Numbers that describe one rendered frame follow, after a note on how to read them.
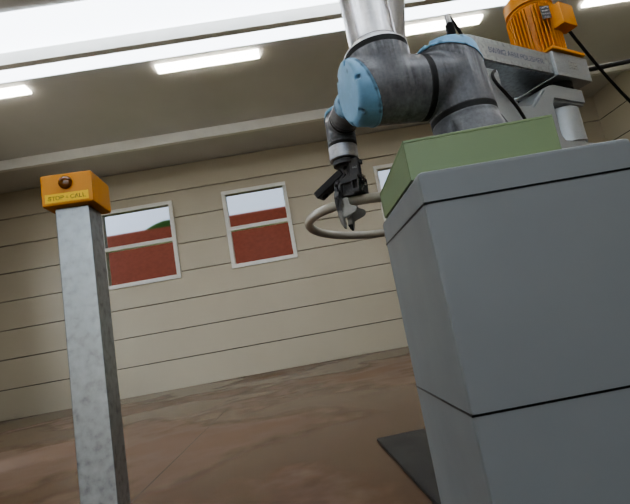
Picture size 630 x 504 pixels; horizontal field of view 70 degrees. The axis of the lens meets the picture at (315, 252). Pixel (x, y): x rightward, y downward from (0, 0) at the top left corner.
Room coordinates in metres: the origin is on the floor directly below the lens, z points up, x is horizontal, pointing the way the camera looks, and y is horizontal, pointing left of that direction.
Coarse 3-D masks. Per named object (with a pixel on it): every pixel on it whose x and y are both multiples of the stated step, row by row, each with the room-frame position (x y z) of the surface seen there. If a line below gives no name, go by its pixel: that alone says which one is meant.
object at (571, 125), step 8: (560, 112) 2.11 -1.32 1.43; (568, 112) 2.10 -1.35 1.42; (576, 112) 2.11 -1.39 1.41; (560, 120) 2.12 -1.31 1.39; (568, 120) 2.10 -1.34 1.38; (576, 120) 2.11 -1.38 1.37; (560, 128) 2.12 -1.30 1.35; (568, 128) 2.11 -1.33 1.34; (576, 128) 2.10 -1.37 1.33; (584, 128) 2.14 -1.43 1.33; (568, 136) 2.11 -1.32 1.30; (576, 136) 2.10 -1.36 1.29; (584, 136) 2.12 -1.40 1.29
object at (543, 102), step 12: (492, 72) 1.77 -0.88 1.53; (540, 96) 1.98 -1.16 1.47; (552, 96) 2.02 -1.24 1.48; (564, 96) 2.07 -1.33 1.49; (576, 96) 2.12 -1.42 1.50; (516, 108) 1.84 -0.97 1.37; (528, 108) 1.91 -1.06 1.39; (540, 108) 1.95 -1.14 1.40; (552, 108) 2.00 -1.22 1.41; (516, 120) 1.85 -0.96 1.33; (564, 144) 2.01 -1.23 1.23; (576, 144) 2.06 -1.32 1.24
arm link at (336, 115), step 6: (336, 102) 1.17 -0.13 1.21; (336, 108) 1.18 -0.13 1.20; (330, 114) 1.25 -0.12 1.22; (336, 114) 1.20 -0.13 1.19; (342, 114) 1.18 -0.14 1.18; (330, 120) 1.26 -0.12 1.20; (336, 120) 1.22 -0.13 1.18; (342, 120) 1.20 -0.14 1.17; (336, 126) 1.25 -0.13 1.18; (342, 126) 1.23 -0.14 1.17; (348, 126) 1.23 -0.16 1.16; (354, 126) 1.24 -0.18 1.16; (342, 132) 1.27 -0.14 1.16; (348, 132) 1.27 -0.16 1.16
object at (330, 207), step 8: (376, 192) 1.30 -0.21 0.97; (352, 200) 1.31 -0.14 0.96; (360, 200) 1.30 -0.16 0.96; (368, 200) 1.30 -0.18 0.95; (376, 200) 1.30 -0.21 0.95; (320, 208) 1.38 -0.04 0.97; (328, 208) 1.35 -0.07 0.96; (312, 216) 1.42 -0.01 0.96; (320, 216) 1.40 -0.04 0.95; (312, 224) 1.49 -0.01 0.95; (312, 232) 1.59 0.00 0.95; (320, 232) 1.63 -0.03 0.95; (328, 232) 1.68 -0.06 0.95; (336, 232) 1.71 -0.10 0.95; (344, 232) 1.73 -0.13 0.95; (352, 232) 1.74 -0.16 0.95; (360, 232) 1.75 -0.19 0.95; (368, 232) 1.75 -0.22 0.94; (376, 232) 1.75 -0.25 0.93
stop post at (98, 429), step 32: (64, 192) 1.02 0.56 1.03; (96, 192) 1.05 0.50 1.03; (64, 224) 1.03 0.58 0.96; (96, 224) 1.08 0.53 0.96; (64, 256) 1.03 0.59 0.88; (96, 256) 1.06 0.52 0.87; (64, 288) 1.03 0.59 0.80; (96, 288) 1.04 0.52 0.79; (96, 320) 1.04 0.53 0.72; (96, 352) 1.04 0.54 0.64; (96, 384) 1.04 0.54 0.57; (96, 416) 1.04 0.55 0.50; (96, 448) 1.04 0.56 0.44; (96, 480) 1.04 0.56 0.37
